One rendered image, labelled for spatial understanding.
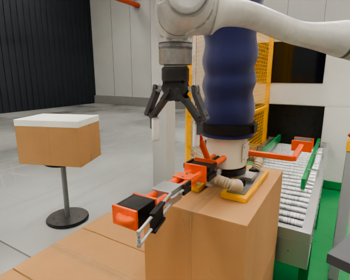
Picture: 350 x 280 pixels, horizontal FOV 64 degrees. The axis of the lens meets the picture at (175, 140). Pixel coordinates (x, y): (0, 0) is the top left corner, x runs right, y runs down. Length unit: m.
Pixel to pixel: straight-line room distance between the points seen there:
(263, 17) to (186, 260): 0.82
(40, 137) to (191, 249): 1.92
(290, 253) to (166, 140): 1.42
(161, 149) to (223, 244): 1.75
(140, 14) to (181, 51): 12.49
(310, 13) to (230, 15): 9.94
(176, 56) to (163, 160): 1.98
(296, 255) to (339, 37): 1.17
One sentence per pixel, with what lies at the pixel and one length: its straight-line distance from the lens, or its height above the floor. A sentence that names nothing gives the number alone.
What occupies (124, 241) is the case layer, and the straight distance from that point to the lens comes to 1.58.
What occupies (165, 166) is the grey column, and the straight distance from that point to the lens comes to 2.65.
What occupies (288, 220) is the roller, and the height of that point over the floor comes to 0.54.
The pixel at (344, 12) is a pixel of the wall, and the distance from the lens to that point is 10.49.
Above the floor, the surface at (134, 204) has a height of 1.10.
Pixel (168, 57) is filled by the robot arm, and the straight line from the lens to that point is 0.74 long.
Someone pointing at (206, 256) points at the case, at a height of 0.79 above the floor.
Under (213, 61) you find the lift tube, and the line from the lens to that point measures 1.07.
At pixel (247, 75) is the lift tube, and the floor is 1.40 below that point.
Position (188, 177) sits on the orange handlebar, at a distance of 0.87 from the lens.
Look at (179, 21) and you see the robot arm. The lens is 0.57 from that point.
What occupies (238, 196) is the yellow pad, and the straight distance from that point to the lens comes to 1.06.
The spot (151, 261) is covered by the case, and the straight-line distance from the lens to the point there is 1.20.
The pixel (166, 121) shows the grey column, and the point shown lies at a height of 0.98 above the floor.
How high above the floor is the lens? 1.40
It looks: 13 degrees down
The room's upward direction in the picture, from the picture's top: straight up
